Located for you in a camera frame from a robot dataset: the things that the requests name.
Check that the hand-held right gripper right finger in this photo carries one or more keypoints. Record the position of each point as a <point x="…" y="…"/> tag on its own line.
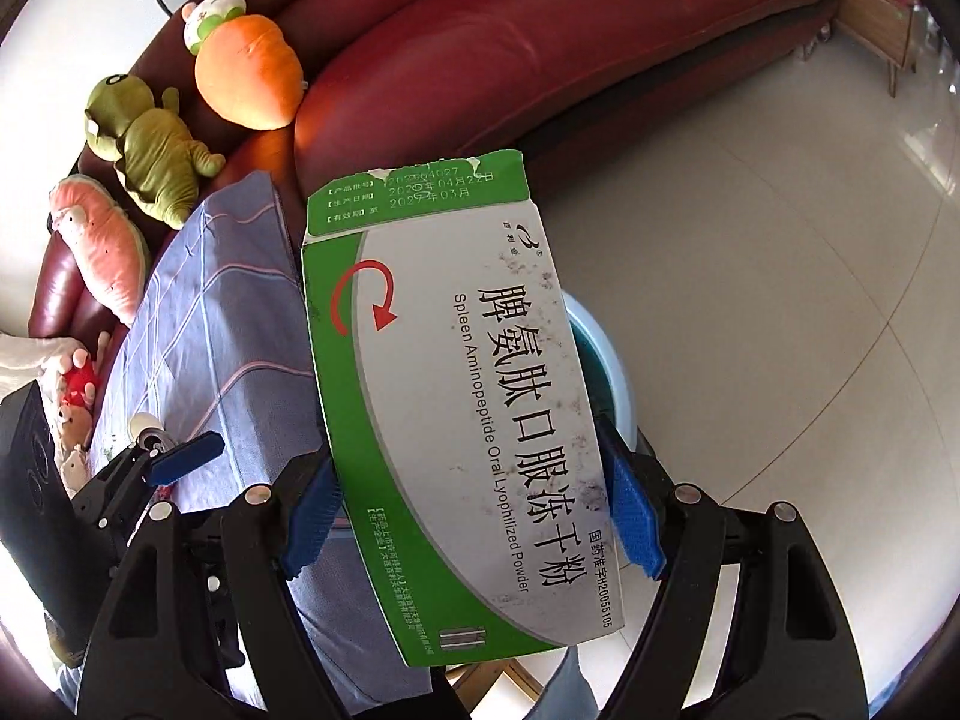
<point x="634" y="517"/>

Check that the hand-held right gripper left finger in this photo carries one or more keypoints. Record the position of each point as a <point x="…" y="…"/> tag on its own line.
<point x="309" y="514"/>

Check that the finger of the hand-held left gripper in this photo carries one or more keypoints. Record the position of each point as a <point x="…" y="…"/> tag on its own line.
<point x="184" y="457"/>

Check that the light blue trash bin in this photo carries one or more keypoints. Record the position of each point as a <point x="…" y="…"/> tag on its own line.
<point x="604" y="360"/>

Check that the green and white medicine box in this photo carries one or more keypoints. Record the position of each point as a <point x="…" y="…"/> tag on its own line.
<point x="450" y="390"/>

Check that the white and red plush toy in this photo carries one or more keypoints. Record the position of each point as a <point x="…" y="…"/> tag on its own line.
<point x="75" y="382"/>

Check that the blue striped cloth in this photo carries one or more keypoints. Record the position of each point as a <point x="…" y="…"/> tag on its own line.
<point x="225" y="330"/>

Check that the pink plush toy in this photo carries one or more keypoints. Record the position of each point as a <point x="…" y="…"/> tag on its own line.
<point x="105" y="240"/>

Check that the green plush toy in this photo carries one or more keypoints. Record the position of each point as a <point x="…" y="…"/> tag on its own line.
<point x="157" y="157"/>

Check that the orange carrot plush toy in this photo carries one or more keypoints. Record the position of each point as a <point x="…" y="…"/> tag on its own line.
<point x="247" y="67"/>

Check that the dark red leather sofa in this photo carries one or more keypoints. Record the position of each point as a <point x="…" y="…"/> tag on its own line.
<point x="450" y="52"/>

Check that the wooden cabinet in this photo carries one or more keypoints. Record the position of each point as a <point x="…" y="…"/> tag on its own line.
<point x="877" y="22"/>

